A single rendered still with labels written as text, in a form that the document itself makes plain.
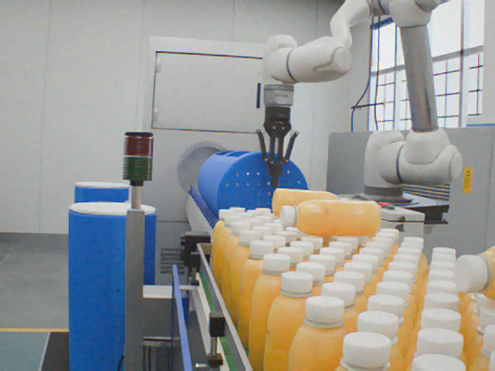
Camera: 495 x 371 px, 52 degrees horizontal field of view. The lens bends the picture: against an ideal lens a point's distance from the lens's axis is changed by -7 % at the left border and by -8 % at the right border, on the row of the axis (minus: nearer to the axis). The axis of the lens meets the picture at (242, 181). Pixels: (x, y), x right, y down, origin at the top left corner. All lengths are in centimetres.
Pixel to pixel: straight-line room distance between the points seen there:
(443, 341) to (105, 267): 129
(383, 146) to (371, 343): 164
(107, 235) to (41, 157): 509
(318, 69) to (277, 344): 93
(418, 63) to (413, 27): 12
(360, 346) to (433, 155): 153
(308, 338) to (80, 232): 119
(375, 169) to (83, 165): 498
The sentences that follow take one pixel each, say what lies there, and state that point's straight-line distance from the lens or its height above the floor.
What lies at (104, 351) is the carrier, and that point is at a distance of 171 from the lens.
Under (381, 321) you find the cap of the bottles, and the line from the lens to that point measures 50.
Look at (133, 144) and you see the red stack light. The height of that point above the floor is 123.
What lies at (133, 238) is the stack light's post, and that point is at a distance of 113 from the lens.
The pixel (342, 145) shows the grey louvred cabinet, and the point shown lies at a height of 133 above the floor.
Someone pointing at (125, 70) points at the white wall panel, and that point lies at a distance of 669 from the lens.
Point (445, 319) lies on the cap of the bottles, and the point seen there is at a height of 108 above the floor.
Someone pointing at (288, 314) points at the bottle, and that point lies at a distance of 65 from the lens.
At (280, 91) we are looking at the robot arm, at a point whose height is 141.
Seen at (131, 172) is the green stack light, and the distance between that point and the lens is 110.
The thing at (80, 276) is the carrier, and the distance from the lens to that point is 167.
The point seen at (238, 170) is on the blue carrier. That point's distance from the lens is 161.
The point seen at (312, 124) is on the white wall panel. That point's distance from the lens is 717.
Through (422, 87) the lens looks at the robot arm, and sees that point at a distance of 191.
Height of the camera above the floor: 123
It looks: 3 degrees down
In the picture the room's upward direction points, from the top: 3 degrees clockwise
